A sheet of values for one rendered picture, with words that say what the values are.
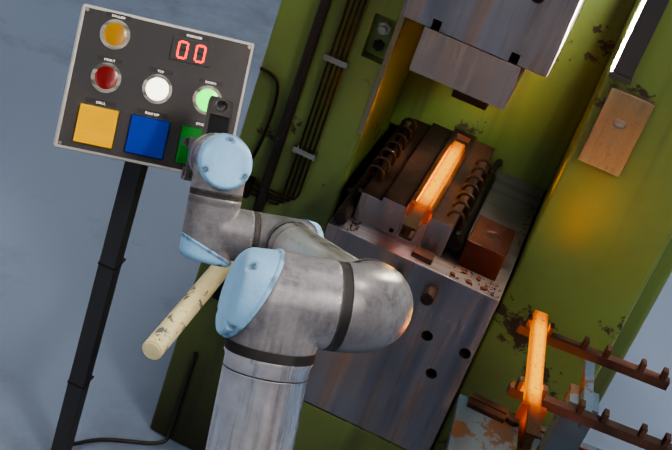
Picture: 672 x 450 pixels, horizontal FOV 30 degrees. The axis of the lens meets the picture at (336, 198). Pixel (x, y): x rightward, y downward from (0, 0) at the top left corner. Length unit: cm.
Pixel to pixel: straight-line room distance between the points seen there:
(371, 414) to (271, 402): 122
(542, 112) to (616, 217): 41
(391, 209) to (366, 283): 101
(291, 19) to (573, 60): 66
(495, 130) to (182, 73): 84
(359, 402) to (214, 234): 79
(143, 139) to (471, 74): 64
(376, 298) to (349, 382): 118
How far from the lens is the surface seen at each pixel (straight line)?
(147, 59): 247
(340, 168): 273
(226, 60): 249
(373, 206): 258
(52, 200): 404
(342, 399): 277
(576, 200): 263
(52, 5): 525
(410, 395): 271
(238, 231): 210
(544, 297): 275
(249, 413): 156
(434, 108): 299
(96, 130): 246
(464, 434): 260
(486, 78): 241
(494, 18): 237
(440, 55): 242
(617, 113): 252
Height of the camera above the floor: 224
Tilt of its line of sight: 30 degrees down
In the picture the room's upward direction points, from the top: 20 degrees clockwise
